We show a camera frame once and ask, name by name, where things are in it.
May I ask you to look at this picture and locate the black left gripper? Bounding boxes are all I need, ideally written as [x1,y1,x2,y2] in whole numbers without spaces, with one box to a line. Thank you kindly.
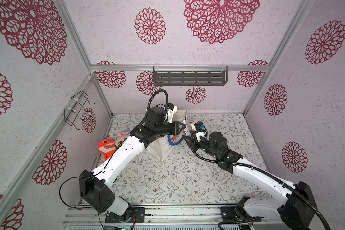
[155,120,186,137]

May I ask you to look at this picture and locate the white Doraemon canvas bag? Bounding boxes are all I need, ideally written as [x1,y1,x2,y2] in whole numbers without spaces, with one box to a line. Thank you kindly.
[146,110,188,162]

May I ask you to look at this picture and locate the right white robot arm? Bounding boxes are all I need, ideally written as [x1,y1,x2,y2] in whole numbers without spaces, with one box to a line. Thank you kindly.
[190,131,317,230]

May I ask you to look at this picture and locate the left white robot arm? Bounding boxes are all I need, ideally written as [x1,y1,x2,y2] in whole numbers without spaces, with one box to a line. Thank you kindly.
[79,121,186,216]

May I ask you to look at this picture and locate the pink doll plush toy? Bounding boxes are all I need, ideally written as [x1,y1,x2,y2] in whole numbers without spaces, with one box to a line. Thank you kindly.
[115,129,131,148]

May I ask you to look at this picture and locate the red monster plush toy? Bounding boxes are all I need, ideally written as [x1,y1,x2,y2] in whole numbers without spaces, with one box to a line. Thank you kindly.
[98,138,117,160]

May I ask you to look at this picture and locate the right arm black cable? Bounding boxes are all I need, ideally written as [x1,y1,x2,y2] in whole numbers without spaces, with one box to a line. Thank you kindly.
[189,133,331,230]

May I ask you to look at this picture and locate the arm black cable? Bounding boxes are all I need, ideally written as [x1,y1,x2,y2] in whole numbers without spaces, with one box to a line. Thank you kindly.
[189,133,331,230]
[145,89,170,121]

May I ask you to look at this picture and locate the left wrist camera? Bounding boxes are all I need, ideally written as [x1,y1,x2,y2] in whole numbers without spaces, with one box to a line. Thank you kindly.
[145,106,166,126]

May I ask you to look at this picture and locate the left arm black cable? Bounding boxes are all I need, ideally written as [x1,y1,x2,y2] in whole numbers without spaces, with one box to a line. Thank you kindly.
[145,89,170,121]

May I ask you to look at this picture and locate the grey wall shelf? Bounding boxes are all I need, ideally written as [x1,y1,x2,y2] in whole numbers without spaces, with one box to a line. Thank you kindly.
[152,66,228,86]

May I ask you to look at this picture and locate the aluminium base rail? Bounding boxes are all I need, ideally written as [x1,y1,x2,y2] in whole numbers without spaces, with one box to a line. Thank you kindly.
[61,204,236,229]

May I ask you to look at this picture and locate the black wire wall rack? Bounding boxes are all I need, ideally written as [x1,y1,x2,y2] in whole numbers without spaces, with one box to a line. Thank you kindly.
[63,91,97,133]

